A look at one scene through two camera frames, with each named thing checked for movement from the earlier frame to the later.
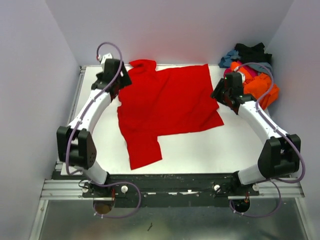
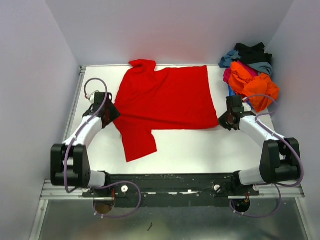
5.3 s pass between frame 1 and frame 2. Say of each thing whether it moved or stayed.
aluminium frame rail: stayed
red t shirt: moved
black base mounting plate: stayed
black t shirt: stayed
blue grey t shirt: stayed
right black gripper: moved
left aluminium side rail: stayed
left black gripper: moved
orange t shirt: stayed
